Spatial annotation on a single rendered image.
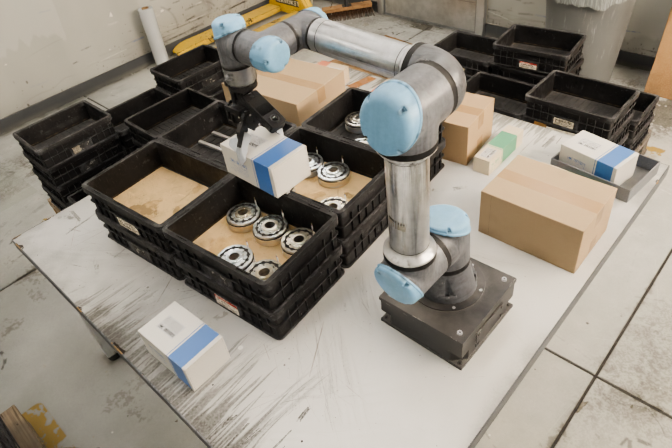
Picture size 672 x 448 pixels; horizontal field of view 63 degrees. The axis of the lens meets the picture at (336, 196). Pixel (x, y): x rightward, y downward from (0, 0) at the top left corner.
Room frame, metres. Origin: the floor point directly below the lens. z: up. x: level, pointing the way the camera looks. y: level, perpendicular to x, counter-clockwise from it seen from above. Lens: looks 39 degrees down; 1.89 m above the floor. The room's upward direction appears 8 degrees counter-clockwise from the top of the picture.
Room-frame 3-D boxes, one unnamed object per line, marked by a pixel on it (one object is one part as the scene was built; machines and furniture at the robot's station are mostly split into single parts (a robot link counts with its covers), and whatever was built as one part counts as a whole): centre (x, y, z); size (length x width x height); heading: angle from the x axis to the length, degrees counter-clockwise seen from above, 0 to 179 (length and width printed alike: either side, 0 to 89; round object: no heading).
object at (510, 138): (1.58, -0.60, 0.73); 0.24 x 0.06 x 0.06; 133
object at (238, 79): (1.20, 0.19, 1.33); 0.08 x 0.08 x 0.05
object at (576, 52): (2.68, -1.18, 0.37); 0.42 x 0.34 x 0.46; 43
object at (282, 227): (1.19, 0.20, 0.86); 0.10 x 0.10 x 0.01
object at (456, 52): (2.96, -0.90, 0.31); 0.40 x 0.30 x 0.34; 43
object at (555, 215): (1.18, -0.60, 0.78); 0.30 x 0.22 x 0.16; 43
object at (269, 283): (1.14, 0.24, 0.92); 0.40 x 0.30 x 0.02; 48
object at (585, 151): (1.42, -0.87, 0.75); 0.20 x 0.12 x 0.09; 32
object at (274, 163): (1.19, 0.17, 1.09); 0.20 x 0.12 x 0.09; 43
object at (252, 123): (1.21, 0.19, 1.25); 0.09 x 0.08 x 0.12; 43
